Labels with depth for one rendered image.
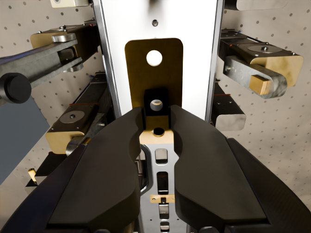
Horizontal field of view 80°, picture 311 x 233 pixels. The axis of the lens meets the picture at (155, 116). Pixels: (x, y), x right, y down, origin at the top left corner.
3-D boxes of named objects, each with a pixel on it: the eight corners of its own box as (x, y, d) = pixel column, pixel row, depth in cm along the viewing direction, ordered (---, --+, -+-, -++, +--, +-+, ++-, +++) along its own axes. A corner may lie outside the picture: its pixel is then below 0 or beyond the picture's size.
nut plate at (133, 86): (181, 140, 16) (182, 150, 15) (137, 142, 16) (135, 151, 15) (183, 36, 12) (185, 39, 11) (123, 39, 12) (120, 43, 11)
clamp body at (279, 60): (239, 48, 64) (309, 88, 34) (204, 50, 64) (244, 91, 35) (242, 27, 61) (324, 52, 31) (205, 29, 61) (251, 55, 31)
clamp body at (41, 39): (118, 37, 63) (81, 70, 32) (89, 39, 63) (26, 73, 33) (115, 15, 59) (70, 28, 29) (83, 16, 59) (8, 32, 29)
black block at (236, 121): (220, 85, 71) (254, 131, 46) (194, 86, 72) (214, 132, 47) (222, 71, 68) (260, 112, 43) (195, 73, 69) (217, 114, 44)
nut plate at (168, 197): (177, 193, 58) (177, 197, 57) (176, 201, 60) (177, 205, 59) (149, 194, 58) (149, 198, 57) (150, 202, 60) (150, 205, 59)
